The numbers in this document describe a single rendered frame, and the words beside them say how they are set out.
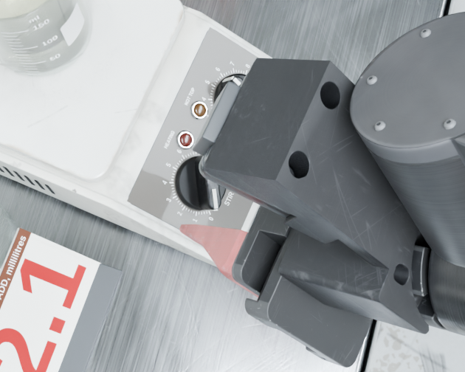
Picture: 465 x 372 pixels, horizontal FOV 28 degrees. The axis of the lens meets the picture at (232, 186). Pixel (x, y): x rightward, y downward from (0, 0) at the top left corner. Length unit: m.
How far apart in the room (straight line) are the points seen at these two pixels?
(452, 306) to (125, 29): 0.28
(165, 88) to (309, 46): 0.12
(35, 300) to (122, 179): 0.09
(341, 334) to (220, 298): 0.19
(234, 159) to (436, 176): 0.07
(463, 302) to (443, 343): 0.25
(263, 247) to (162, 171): 0.17
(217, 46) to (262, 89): 0.25
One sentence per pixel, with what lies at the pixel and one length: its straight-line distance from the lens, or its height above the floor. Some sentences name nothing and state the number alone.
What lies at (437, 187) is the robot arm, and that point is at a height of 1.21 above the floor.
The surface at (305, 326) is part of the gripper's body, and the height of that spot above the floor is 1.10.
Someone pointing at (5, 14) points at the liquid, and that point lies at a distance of 0.52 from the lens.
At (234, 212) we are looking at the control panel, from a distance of 0.55.
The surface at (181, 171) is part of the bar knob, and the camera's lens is 0.54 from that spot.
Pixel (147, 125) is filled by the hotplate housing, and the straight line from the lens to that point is 0.54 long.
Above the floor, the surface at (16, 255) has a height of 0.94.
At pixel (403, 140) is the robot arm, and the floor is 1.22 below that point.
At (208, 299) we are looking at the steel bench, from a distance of 0.58.
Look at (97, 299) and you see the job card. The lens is 0.58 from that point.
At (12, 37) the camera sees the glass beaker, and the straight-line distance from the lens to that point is 0.49.
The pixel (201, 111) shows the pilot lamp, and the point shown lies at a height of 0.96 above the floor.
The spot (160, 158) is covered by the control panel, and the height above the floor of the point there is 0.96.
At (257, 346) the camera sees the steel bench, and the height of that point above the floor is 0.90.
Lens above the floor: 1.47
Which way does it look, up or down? 75 degrees down
